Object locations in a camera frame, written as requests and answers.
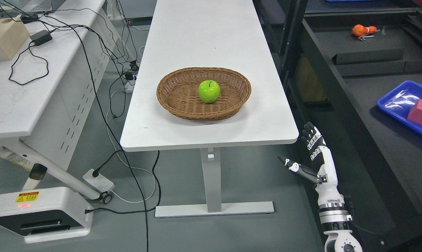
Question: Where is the green apple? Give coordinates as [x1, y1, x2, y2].
[198, 80, 220, 104]

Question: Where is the black power adapter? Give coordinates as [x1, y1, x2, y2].
[30, 30, 52, 46]

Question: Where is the white long table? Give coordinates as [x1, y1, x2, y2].
[120, 0, 299, 218]

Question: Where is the wooden block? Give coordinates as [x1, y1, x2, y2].
[0, 19, 30, 62]

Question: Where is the laptop computer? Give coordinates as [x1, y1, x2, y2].
[22, 0, 65, 13]

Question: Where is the brown wicker basket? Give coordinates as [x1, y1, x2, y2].
[157, 67, 251, 121]

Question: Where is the white robot forearm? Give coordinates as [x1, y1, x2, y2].
[315, 182, 363, 252]

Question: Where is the white power strip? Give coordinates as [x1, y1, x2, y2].
[83, 169, 115, 193]
[124, 73, 137, 93]

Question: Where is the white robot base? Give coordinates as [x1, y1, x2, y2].
[0, 187, 93, 243]

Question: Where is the white side desk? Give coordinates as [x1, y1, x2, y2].
[0, 0, 120, 200]

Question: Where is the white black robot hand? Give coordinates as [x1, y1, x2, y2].
[278, 121, 338, 185]

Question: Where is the blue plastic tray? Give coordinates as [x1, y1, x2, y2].
[377, 81, 422, 135]

